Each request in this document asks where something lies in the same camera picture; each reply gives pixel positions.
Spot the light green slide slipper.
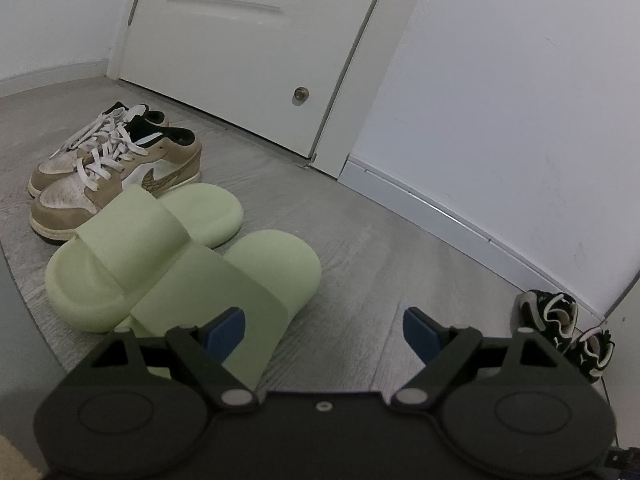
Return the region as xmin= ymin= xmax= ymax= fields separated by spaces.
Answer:
xmin=45 ymin=183 xmax=246 ymax=333
xmin=115 ymin=230 xmax=322 ymax=388

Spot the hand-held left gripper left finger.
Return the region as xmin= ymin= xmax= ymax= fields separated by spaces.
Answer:
xmin=75 ymin=306 xmax=259 ymax=409

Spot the white door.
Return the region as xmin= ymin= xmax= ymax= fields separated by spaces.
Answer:
xmin=107 ymin=0 xmax=397 ymax=162

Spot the tan white sneaker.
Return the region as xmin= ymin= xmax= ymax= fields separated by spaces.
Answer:
xmin=30 ymin=127 xmax=203 ymax=246
xmin=27 ymin=101 xmax=171 ymax=198

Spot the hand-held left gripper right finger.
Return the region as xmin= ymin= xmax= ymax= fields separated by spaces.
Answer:
xmin=391 ymin=307 xmax=576 ymax=409

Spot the black sneaker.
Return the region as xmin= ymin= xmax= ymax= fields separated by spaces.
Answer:
xmin=565 ymin=327 xmax=616 ymax=383
xmin=515 ymin=290 xmax=580 ymax=343

